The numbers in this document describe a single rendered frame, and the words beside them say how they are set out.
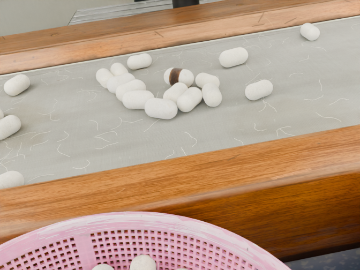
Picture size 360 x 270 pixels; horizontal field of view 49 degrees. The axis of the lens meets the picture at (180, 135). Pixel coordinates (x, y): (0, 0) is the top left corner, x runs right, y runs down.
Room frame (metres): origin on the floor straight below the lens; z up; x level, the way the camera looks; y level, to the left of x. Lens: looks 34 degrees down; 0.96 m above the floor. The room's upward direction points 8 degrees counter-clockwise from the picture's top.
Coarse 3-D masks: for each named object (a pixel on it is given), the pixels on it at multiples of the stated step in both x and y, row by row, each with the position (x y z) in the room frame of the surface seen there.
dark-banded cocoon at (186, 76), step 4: (172, 68) 0.44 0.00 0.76; (168, 72) 0.43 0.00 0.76; (184, 72) 0.42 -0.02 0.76; (188, 72) 0.43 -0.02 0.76; (164, 76) 0.44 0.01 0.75; (168, 76) 0.43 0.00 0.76; (180, 76) 0.42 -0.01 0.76; (184, 76) 0.42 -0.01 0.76; (188, 76) 0.42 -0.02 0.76; (192, 76) 0.42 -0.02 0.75; (164, 80) 0.44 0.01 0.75; (168, 80) 0.43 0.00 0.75; (180, 80) 0.42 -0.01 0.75; (184, 80) 0.42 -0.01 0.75; (188, 80) 0.42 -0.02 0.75; (192, 80) 0.42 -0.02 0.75; (168, 84) 0.43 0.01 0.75; (188, 84) 0.42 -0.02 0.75
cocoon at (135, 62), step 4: (132, 56) 0.50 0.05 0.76; (136, 56) 0.50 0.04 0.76; (140, 56) 0.50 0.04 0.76; (144, 56) 0.50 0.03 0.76; (148, 56) 0.50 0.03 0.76; (128, 60) 0.50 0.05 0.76; (132, 60) 0.50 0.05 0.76; (136, 60) 0.50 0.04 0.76; (140, 60) 0.50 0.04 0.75; (144, 60) 0.50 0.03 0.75; (148, 60) 0.50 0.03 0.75; (128, 64) 0.50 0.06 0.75; (132, 64) 0.49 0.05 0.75; (136, 64) 0.49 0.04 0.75; (140, 64) 0.50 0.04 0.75; (144, 64) 0.50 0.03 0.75; (148, 64) 0.50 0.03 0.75; (132, 68) 0.50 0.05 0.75; (136, 68) 0.50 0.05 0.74
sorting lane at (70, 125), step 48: (192, 48) 0.55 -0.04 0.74; (288, 48) 0.50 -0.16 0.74; (336, 48) 0.48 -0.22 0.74; (0, 96) 0.48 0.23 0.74; (48, 96) 0.46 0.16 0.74; (96, 96) 0.44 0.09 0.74; (240, 96) 0.39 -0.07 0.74; (288, 96) 0.37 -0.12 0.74; (336, 96) 0.36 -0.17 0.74; (0, 144) 0.36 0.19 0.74; (48, 144) 0.34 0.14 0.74; (96, 144) 0.33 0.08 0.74; (144, 144) 0.32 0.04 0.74; (192, 144) 0.31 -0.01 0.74; (240, 144) 0.30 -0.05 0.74
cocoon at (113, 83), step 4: (116, 76) 0.44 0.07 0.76; (120, 76) 0.44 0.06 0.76; (124, 76) 0.44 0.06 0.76; (128, 76) 0.44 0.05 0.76; (132, 76) 0.44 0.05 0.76; (108, 80) 0.44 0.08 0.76; (112, 80) 0.44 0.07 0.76; (116, 80) 0.44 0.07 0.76; (120, 80) 0.44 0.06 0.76; (124, 80) 0.44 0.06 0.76; (128, 80) 0.44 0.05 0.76; (108, 84) 0.43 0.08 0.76; (112, 84) 0.43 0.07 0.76; (116, 84) 0.43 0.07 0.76; (120, 84) 0.43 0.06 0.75; (108, 88) 0.43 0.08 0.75; (112, 88) 0.43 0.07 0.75; (116, 88) 0.43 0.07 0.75; (112, 92) 0.43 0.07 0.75
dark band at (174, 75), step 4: (176, 68) 0.44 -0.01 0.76; (180, 68) 0.44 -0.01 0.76; (172, 72) 0.43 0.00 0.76; (176, 72) 0.43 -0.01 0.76; (180, 72) 0.43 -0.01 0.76; (172, 76) 0.43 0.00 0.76; (176, 76) 0.42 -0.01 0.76; (172, 80) 0.43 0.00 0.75; (176, 80) 0.42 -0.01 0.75; (172, 84) 0.43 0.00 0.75
